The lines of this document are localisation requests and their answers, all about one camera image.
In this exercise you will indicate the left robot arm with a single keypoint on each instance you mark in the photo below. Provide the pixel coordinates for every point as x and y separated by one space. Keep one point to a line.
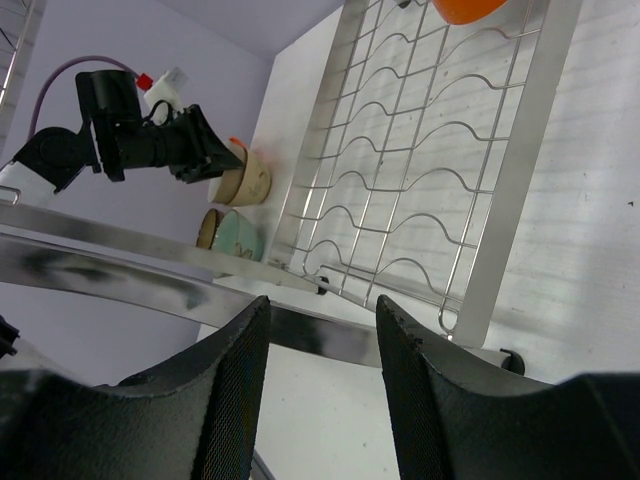
128 123

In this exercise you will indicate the metal two-tier dish rack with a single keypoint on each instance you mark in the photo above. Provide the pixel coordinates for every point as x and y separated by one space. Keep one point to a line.
412 164

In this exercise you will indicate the orange bowl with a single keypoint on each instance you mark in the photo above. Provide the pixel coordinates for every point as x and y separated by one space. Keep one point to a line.
463 12

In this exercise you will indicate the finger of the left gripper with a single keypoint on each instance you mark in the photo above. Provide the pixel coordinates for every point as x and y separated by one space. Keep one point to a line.
213 157

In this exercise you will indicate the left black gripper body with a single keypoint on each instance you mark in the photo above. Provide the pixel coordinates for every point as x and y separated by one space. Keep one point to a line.
184 152

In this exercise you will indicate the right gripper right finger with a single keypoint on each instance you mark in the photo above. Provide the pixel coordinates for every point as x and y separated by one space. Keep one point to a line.
456 416

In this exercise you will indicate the green bowl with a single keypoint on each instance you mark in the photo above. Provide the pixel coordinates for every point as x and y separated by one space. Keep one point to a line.
237 236

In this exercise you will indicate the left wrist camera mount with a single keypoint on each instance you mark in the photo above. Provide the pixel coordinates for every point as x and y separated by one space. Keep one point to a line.
162 95

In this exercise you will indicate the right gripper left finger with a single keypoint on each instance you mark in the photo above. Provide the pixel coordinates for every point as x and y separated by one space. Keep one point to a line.
193 416

